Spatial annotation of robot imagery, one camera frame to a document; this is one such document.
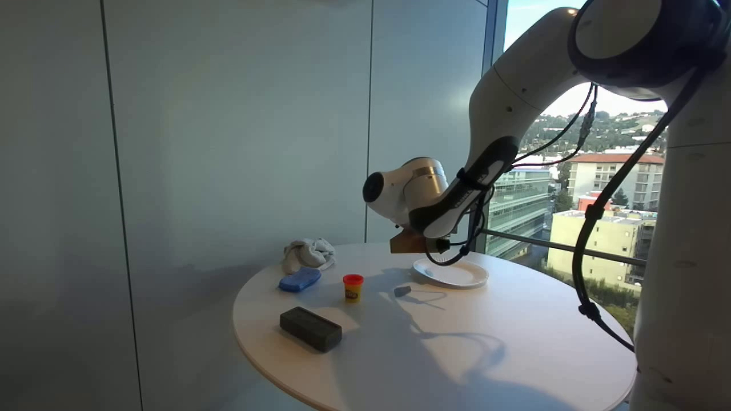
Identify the yellow container red lid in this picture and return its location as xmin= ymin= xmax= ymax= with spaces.
xmin=342 ymin=274 xmax=366 ymax=302

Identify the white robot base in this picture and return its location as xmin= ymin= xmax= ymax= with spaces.
xmin=631 ymin=63 xmax=731 ymax=411

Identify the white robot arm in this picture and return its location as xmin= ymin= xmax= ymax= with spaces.
xmin=363 ymin=0 xmax=729 ymax=240

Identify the white paper plate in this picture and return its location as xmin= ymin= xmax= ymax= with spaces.
xmin=414 ymin=259 xmax=490 ymax=287

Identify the white crumpled cloth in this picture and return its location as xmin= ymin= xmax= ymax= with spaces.
xmin=282 ymin=237 xmax=335 ymax=274

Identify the small grey flat piece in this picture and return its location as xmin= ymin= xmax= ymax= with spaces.
xmin=394 ymin=286 xmax=412 ymax=296

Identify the blue sponge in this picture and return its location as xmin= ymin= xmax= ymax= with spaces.
xmin=278 ymin=270 xmax=322 ymax=293

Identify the round white table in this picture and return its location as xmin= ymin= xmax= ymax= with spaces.
xmin=234 ymin=243 xmax=635 ymax=411

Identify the black rectangular block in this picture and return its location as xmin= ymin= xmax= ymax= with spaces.
xmin=278 ymin=306 xmax=342 ymax=351

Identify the orange wrist camera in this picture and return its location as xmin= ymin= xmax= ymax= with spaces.
xmin=391 ymin=227 xmax=439 ymax=254

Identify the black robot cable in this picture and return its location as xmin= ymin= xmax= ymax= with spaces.
xmin=421 ymin=65 xmax=705 ymax=354

